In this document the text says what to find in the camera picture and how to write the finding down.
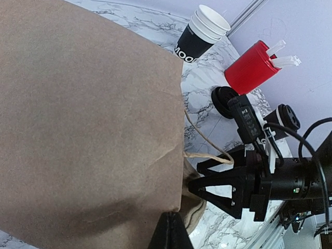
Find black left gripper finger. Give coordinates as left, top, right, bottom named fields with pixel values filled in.
left=148, top=212, right=193, bottom=249

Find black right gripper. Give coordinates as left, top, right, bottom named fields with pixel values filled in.
left=188, top=145, right=272, bottom=222

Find brown cardboard cup carrier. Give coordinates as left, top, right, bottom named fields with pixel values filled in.
left=179, top=158, right=206, bottom=234

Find single black paper cup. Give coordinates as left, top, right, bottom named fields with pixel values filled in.
left=259, top=108, right=288, bottom=146

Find black coffee cup lid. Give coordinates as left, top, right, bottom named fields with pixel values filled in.
left=275, top=104, right=300, bottom=131
left=211, top=86, right=239, bottom=119

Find brown paper bag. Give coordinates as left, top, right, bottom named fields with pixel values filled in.
left=1, top=1, right=184, bottom=248

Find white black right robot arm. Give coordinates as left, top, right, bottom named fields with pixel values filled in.
left=188, top=145, right=325, bottom=226

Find red ribbed plastic cup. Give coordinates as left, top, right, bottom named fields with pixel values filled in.
left=224, top=40, right=281, bottom=95

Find white sticks in red cup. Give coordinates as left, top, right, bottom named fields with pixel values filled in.
left=266, top=40, right=301, bottom=68

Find stack of black paper cups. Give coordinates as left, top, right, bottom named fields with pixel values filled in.
left=173, top=5, right=231, bottom=63

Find paper bag twine handle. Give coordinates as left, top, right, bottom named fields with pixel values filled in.
left=183, top=108, right=235, bottom=165

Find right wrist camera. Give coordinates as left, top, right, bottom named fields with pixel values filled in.
left=227, top=94, right=275, bottom=173

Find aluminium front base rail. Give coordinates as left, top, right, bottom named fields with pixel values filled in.
left=245, top=200, right=331, bottom=248

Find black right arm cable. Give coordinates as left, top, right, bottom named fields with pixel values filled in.
left=263, top=118, right=332, bottom=226

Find right aluminium frame post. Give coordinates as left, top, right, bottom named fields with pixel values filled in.
left=226, top=0, right=268, bottom=37

